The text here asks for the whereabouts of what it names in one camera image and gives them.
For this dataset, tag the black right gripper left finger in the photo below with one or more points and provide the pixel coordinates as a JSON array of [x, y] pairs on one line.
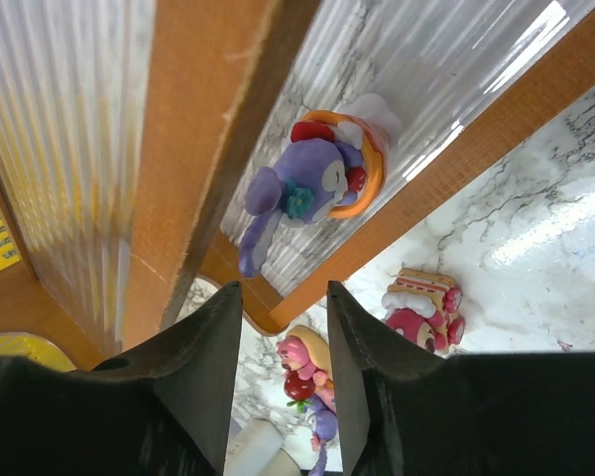
[[160, 408]]

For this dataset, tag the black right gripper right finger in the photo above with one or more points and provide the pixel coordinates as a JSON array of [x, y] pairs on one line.
[[404, 411]]

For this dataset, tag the purple bunny pink donut toy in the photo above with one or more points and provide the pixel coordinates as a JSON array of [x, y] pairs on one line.
[[324, 430]]

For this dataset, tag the purple bunny orange basket toy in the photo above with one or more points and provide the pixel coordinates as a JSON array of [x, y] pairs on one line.
[[334, 165]]

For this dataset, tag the wooden two-tier shelf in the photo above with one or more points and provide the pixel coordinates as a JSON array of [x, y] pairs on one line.
[[128, 130]]

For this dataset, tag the pink bear cake slice toy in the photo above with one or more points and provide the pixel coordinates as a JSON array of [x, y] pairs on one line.
[[424, 308]]

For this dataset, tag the pink bear strawberry donut toy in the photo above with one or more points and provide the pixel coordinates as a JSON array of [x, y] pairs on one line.
[[305, 357]]

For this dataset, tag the yellow plastic shopping basket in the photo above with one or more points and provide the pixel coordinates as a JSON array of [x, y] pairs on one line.
[[26, 307]]

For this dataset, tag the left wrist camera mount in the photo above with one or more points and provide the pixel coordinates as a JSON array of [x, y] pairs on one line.
[[257, 449]]

